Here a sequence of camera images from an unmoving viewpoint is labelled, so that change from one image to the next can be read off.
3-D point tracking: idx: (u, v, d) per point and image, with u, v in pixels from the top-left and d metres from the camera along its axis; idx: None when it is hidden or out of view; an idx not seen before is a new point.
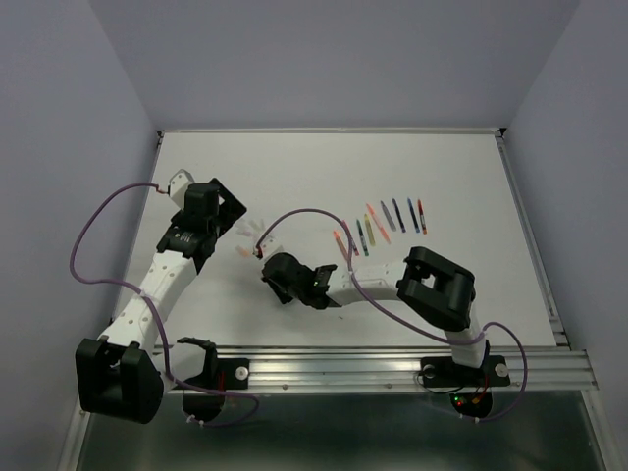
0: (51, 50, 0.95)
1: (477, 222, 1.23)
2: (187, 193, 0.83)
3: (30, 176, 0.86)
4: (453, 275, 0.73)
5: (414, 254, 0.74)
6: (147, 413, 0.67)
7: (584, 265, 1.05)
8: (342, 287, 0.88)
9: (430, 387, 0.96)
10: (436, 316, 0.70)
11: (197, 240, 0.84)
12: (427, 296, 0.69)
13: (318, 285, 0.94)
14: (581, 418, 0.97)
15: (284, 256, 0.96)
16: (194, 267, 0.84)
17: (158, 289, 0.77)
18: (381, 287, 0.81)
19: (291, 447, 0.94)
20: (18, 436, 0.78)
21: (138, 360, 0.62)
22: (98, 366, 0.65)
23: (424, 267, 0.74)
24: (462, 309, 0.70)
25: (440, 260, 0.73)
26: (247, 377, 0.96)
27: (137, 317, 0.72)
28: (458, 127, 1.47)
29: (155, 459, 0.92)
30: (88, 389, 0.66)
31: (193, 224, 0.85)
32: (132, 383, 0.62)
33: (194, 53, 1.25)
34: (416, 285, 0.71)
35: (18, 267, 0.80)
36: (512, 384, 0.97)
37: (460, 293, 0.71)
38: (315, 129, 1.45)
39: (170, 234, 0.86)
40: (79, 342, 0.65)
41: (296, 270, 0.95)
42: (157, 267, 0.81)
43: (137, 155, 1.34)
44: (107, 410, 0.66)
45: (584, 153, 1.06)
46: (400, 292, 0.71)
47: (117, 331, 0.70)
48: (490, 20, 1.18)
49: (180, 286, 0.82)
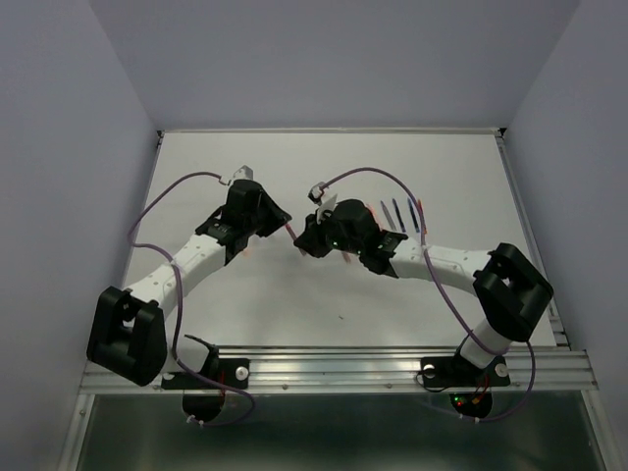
0: (49, 49, 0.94)
1: (477, 221, 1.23)
2: (230, 190, 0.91)
3: (29, 175, 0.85)
4: (534, 284, 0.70)
5: (502, 251, 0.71)
6: (145, 378, 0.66)
7: (584, 265, 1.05)
8: (411, 260, 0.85)
9: (430, 387, 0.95)
10: (501, 316, 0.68)
11: (232, 233, 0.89)
12: (503, 295, 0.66)
13: (381, 248, 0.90)
14: (580, 418, 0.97)
15: (362, 207, 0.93)
16: (222, 256, 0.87)
17: (187, 264, 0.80)
18: (454, 272, 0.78)
19: (291, 448, 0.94)
20: (19, 437, 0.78)
21: (153, 318, 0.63)
22: (115, 316, 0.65)
23: (507, 266, 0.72)
24: (530, 320, 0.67)
25: (527, 265, 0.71)
26: (247, 377, 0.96)
27: (163, 280, 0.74)
28: (457, 127, 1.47)
29: (153, 460, 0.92)
30: (99, 337, 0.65)
31: (232, 217, 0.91)
32: (141, 338, 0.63)
33: (193, 53, 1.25)
34: (497, 281, 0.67)
35: (18, 266, 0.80)
36: (513, 383, 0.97)
37: (533, 302, 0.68)
38: (315, 130, 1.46)
39: (210, 222, 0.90)
40: (105, 288, 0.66)
41: (368, 226, 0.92)
42: (190, 245, 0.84)
43: (138, 155, 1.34)
44: (108, 364, 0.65)
45: (584, 152, 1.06)
46: (477, 283, 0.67)
47: (141, 288, 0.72)
48: (490, 20, 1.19)
49: (207, 269, 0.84)
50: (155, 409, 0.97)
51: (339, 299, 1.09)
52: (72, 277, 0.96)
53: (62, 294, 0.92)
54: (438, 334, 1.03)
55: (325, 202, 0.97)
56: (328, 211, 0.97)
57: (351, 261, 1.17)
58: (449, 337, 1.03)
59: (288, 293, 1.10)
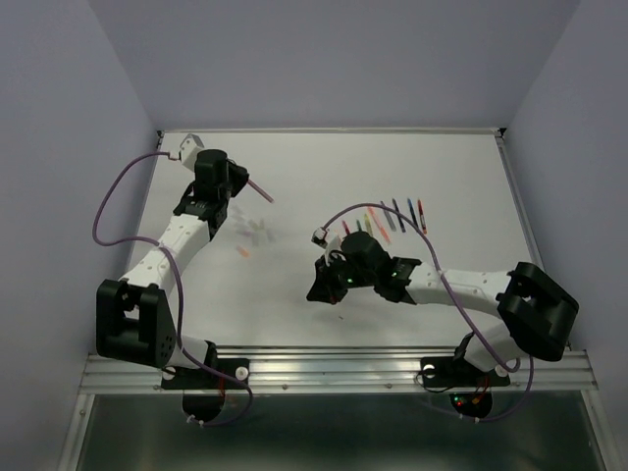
0: (49, 48, 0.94)
1: (477, 221, 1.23)
2: (195, 164, 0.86)
3: (29, 175, 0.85)
4: (558, 300, 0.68)
5: (522, 271, 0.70)
6: (161, 360, 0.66)
7: (584, 265, 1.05)
8: (429, 287, 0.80)
9: (430, 387, 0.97)
10: (530, 339, 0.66)
11: (211, 208, 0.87)
12: (530, 319, 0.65)
13: (395, 276, 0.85)
14: (579, 417, 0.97)
15: (368, 237, 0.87)
16: (207, 233, 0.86)
17: (176, 244, 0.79)
18: (475, 295, 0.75)
19: (290, 447, 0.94)
20: (20, 437, 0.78)
21: (158, 299, 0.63)
22: (118, 307, 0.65)
23: (529, 286, 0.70)
24: (559, 340, 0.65)
25: (549, 282, 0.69)
26: (247, 377, 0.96)
27: (156, 264, 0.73)
28: (457, 127, 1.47)
29: (153, 459, 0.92)
30: (105, 331, 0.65)
31: (206, 191, 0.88)
32: (150, 322, 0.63)
33: (193, 52, 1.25)
34: (520, 303, 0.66)
35: (17, 266, 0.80)
36: (512, 384, 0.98)
37: (559, 322, 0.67)
38: (314, 130, 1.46)
39: (185, 201, 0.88)
40: (101, 282, 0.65)
41: (380, 254, 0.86)
42: (174, 226, 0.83)
43: (137, 155, 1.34)
44: (120, 355, 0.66)
45: (584, 152, 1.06)
46: (501, 306, 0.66)
47: (136, 276, 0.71)
48: (489, 20, 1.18)
49: (194, 246, 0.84)
50: (155, 409, 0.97)
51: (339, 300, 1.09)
52: (71, 277, 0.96)
53: (62, 293, 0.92)
54: (437, 334, 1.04)
55: (329, 242, 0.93)
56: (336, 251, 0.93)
57: None
58: (449, 337, 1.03)
59: (288, 293, 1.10)
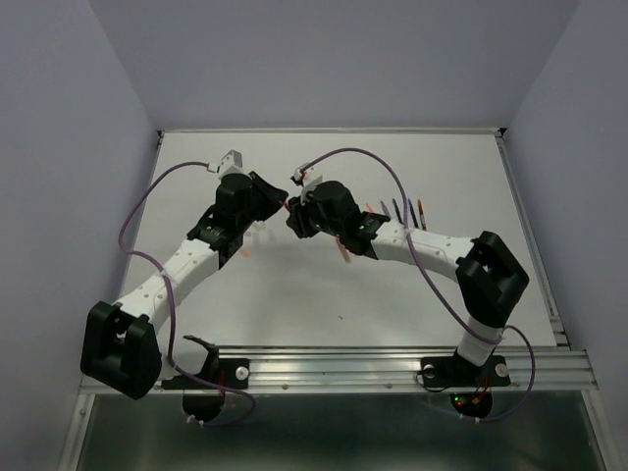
0: (49, 48, 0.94)
1: (476, 221, 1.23)
2: (219, 189, 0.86)
3: (29, 175, 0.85)
4: (512, 272, 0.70)
5: (484, 239, 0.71)
6: (140, 390, 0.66)
7: (584, 265, 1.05)
8: (393, 243, 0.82)
9: (430, 387, 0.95)
10: (481, 304, 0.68)
11: (225, 236, 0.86)
12: (484, 285, 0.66)
13: (362, 229, 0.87)
14: (580, 418, 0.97)
15: (341, 188, 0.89)
16: (215, 262, 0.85)
17: (179, 272, 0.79)
18: (438, 258, 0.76)
19: (290, 447, 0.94)
20: (20, 437, 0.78)
21: (144, 335, 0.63)
22: (107, 331, 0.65)
23: (488, 254, 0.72)
24: (506, 308, 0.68)
25: (508, 253, 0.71)
26: (247, 377, 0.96)
27: (153, 291, 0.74)
28: (457, 127, 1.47)
29: (153, 459, 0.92)
30: (91, 352, 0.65)
31: (224, 218, 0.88)
32: (133, 355, 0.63)
33: (193, 53, 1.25)
34: (478, 269, 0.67)
35: (18, 266, 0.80)
36: (512, 384, 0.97)
37: (510, 289, 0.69)
38: (314, 130, 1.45)
39: (202, 225, 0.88)
40: (95, 304, 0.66)
41: (348, 205, 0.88)
42: (183, 251, 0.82)
43: (137, 155, 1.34)
44: (102, 378, 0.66)
45: (584, 152, 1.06)
46: (459, 271, 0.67)
47: (131, 301, 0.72)
48: (489, 20, 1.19)
49: (199, 274, 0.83)
50: (154, 409, 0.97)
51: (339, 299, 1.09)
52: (71, 277, 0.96)
53: (62, 293, 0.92)
54: (437, 334, 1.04)
55: (305, 184, 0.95)
56: (310, 193, 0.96)
57: (351, 261, 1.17)
58: (449, 337, 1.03)
59: (289, 293, 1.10)
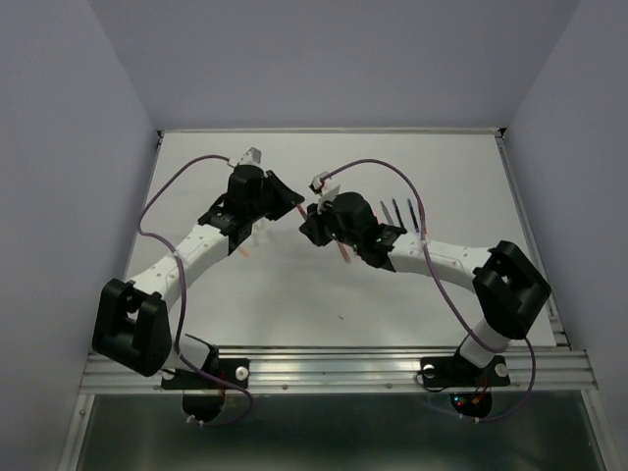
0: (49, 48, 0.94)
1: (476, 221, 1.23)
2: (231, 178, 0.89)
3: (29, 175, 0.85)
4: (532, 282, 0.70)
5: (502, 249, 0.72)
6: (151, 370, 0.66)
7: (583, 266, 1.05)
8: (410, 255, 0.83)
9: (430, 387, 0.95)
10: (498, 313, 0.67)
11: (235, 223, 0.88)
12: (501, 292, 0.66)
13: (380, 241, 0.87)
14: (580, 418, 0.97)
15: (361, 200, 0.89)
16: (225, 247, 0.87)
17: (190, 254, 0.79)
18: (454, 268, 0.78)
19: (290, 447, 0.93)
20: (19, 436, 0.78)
21: (156, 309, 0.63)
22: (120, 308, 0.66)
23: (506, 265, 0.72)
24: (527, 317, 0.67)
25: (527, 263, 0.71)
26: (246, 377, 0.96)
27: (165, 272, 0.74)
28: (458, 127, 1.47)
29: (153, 459, 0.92)
30: (103, 329, 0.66)
31: (234, 205, 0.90)
32: (144, 330, 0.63)
33: (193, 53, 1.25)
34: (496, 278, 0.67)
35: (18, 266, 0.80)
36: (512, 384, 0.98)
37: (531, 300, 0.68)
38: (314, 130, 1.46)
39: (213, 212, 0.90)
40: (109, 281, 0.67)
41: (366, 219, 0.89)
42: (193, 235, 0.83)
43: (137, 155, 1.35)
44: (113, 356, 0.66)
45: (585, 152, 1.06)
46: (476, 278, 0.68)
47: (144, 281, 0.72)
48: (489, 21, 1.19)
49: (209, 259, 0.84)
50: (154, 409, 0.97)
51: (339, 299, 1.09)
52: (71, 276, 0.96)
53: (62, 292, 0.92)
54: (437, 334, 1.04)
55: (324, 193, 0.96)
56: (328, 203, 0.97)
57: (351, 260, 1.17)
58: (449, 337, 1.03)
59: (289, 292, 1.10)
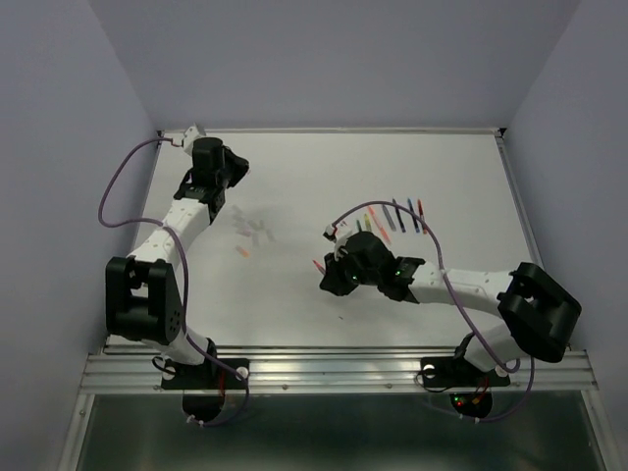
0: (48, 49, 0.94)
1: (477, 221, 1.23)
2: (193, 150, 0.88)
3: (29, 175, 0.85)
4: (560, 302, 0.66)
5: (524, 271, 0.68)
6: (170, 335, 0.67)
7: (584, 266, 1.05)
8: (431, 286, 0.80)
9: (430, 387, 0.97)
10: (531, 340, 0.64)
11: (210, 193, 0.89)
12: (531, 319, 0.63)
13: (398, 274, 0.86)
14: (579, 418, 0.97)
15: (373, 236, 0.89)
16: (207, 217, 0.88)
17: (179, 225, 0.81)
18: (478, 294, 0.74)
19: (290, 448, 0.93)
20: (19, 436, 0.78)
21: (166, 273, 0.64)
22: (127, 283, 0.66)
23: (531, 287, 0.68)
24: (561, 341, 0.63)
25: (552, 283, 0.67)
26: (247, 376, 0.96)
27: (161, 242, 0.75)
28: (458, 128, 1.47)
29: (152, 460, 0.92)
30: (115, 306, 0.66)
31: (204, 179, 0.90)
32: (159, 294, 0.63)
33: (193, 53, 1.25)
34: (521, 302, 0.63)
35: (18, 266, 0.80)
36: (512, 384, 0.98)
37: (562, 323, 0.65)
38: (314, 130, 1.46)
39: (185, 186, 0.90)
40: (111, 260, 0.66)
41: (381, 253, 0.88)
42: (174, 209, 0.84)
43: (137, 155, 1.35)
44: (130, 331, 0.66)
45: (585, 152, 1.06)
46: (502, 305, 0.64)
47: (143, 254, 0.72)
48: (489, 21, 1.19)
49: (195, 228, 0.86)
50: (155, 409, 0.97)
51: (340, 299, 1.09)
52: (71, 276, 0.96)
53: (62, 292, 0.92)
54: (437, 334, 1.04)
55: (338, 238, 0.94)
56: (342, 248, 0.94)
57: None
58: (449, 337, 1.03)
59: (289, 292, 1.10)
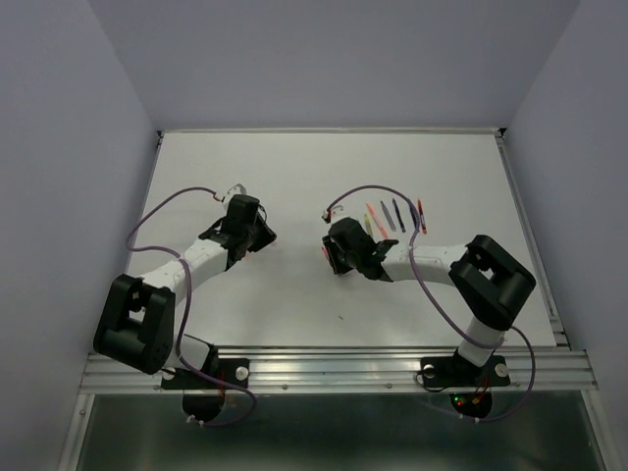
0: (48, 49, 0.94)
1: (477, 220, 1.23)
2: (232, 200, 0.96)
3: (29, 175, 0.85)
4: (513, 272, 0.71)
5: (478, 242, 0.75)
6: (153, 365, 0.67)
7: (583, 266, 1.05)
8: (399, 261, 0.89)
9: (430, 387, 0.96)
10: (482, 304, 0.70)
11: (234, 239, 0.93)
12: (479, 284, 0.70)
13: (375, 254, 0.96)
14: (580, 418, 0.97)
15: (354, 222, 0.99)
16: (223, 261, 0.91)
17: (195, 261, 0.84)
18: (436, 266, 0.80)
19: (289, 447, 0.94)
20: (19, 435, 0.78)
21: (166, 301, 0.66)
22: (126, 304, 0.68)
23: (487, 258, 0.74)
24: (511, 305, 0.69)
25: (504, 254, 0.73)
26: (247, 377, 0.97)
27: (172, 271, 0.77)
28: (458, 127, 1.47)
29: (153, 460, 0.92)
30: (107, 325, 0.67)
31: (233, 227, 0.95)
32: (154, 321, 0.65)
33: (193, 52, 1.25)
34: (470, 270, 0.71)
35: (17, 265, 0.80)
36: (512, 384, 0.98)
37: (514, 289, 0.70)
38: (314, 129, 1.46)
39: (212, 230, 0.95)
40: (119, 277, 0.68)
41: (359, 236, 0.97)
42: (196, 246, 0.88)
43: (137, 155, 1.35)
44: (114, 352, 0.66)
45: (585, 152, 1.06)
46: (453, 272, 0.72)
47: (152, 278, 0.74)
48: (489, 20, 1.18)
49: (210, 270, 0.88)
50: (155, 409, 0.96)
51: (339, 299, 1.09)
52: (71, 276, 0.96)
53: (62, 292, 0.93)
54: (437, 333, 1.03)
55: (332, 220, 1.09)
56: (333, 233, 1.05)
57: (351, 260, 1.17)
58: (448, 337, 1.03)
59: (288, 292, 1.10)
